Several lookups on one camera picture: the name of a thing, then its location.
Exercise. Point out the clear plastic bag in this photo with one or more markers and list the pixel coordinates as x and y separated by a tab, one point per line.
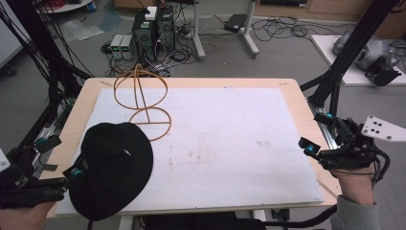
79	30

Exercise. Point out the black computer tower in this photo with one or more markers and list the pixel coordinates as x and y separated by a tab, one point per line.
165	30
144	38

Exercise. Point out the black device on platform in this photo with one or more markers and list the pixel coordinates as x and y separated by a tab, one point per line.
383	74

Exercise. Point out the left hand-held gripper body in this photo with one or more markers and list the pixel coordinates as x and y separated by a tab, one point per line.
22	190

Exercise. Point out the black flat box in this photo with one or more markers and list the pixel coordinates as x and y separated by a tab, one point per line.
235	22

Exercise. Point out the grey bench power supply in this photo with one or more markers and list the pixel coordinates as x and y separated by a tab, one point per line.
128	47
116	46

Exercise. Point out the silver aluminium rail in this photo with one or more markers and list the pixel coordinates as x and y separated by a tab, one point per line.
322	127

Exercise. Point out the white box on tower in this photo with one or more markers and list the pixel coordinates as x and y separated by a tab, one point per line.
151	13

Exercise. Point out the white metal desk leg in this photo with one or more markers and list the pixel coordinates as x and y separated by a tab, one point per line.
249	32
198	32

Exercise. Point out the person's left hand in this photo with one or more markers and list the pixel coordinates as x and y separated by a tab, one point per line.
19	218

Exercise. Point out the white table mat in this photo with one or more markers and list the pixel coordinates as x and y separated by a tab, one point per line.
223	153

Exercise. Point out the white floor platform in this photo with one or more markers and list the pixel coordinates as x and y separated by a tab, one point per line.
325	54

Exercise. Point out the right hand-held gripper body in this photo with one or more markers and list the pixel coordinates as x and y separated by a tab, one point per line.
351	153

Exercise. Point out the wooden hoop hat stand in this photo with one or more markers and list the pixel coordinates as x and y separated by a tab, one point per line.
136	92

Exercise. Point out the black brimmed hat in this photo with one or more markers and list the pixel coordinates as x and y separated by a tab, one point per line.
108	179

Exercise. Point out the white round table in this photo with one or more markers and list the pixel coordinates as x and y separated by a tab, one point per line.
67	5

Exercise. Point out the person's right hand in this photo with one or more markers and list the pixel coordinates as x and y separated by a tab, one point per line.
356	185

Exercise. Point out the grey robot shell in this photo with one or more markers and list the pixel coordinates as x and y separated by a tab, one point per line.
373	51

